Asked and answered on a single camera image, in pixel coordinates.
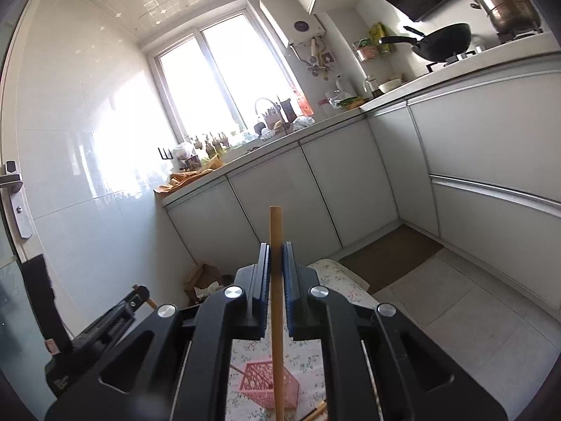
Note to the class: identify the white bowl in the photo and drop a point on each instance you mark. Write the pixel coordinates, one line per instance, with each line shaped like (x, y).
(390, 85)

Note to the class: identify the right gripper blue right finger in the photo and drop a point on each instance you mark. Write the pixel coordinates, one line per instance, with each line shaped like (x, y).
(302, 312)

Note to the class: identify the door handle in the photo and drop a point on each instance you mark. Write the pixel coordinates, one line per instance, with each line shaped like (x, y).
(12, 182)

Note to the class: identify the black wok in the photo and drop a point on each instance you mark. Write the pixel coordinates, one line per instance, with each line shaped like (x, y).
(438, 46)

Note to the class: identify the brown paper bag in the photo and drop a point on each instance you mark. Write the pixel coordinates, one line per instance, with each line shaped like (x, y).
(202, 278)

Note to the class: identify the wooden chopstick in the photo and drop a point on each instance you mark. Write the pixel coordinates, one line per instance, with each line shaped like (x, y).
(276, 296)
(151, 301)
(317, 412)

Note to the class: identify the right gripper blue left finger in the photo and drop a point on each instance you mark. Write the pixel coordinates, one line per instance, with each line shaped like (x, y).
(250, 316)

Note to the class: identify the window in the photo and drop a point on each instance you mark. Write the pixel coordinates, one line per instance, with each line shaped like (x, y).
(222, 76)

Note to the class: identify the dark floor mat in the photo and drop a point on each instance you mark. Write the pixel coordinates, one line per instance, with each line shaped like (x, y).
(391, 257)

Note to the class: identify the yellow cloth on counter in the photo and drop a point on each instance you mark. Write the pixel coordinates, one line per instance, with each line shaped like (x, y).
(179, 180)

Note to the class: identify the gas stove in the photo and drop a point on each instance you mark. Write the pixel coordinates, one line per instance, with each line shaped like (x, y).
(524, 40)

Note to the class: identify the floral tablecloth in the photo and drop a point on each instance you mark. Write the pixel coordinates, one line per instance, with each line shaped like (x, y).
(303, 359)

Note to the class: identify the wall spice rack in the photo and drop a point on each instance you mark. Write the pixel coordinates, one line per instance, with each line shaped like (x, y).
(370, 48)

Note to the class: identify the pink perforated utensil holder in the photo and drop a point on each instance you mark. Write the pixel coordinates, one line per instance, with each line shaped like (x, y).
(257, 384)

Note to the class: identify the white water heater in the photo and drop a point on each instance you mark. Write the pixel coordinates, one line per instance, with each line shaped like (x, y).
(291, 22)

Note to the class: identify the white lower kitchen cabinets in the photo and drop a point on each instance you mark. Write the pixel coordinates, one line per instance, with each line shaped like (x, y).
(474, 164)

